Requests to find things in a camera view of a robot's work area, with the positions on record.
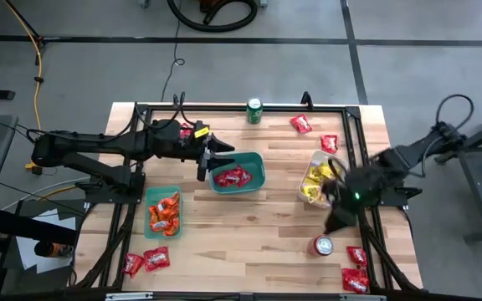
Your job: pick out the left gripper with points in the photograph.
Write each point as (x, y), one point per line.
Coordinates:
(186, 146)

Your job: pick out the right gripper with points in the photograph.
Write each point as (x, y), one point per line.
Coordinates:
(358, 188)

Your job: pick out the orange Reese's candy pack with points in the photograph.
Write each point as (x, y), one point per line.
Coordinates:
(170, 202)
(167, 228)
(159, 213)

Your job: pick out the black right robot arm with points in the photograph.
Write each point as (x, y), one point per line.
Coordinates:
(412, 154)

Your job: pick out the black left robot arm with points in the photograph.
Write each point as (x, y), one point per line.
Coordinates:
(98, 144)

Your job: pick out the yellow tape tag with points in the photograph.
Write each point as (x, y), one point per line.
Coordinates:
(201, 132)

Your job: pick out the red soda can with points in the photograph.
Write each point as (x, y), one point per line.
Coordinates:
(320, 246)

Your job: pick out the green soda can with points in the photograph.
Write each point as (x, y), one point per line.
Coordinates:
(254, 113)

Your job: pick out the light teal translucent bin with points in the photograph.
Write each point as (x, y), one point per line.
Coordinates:
(153, 194)

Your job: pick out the orange and black bottle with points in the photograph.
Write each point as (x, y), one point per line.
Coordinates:
(57, 250)

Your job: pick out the white paper sheet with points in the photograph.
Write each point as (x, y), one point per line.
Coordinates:
(36, 255)

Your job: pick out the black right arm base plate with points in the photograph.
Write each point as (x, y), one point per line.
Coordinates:
(391, 196)

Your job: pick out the black aluminium table frame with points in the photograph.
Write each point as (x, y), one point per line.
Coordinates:
(283, 108)

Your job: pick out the silver frame bracket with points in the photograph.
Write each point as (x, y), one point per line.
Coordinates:
(362, 297)
(129, 296)

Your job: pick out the black frame clamp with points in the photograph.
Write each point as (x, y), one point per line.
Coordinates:
(306, 99)

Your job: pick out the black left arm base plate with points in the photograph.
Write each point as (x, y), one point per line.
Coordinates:
(111, 196)

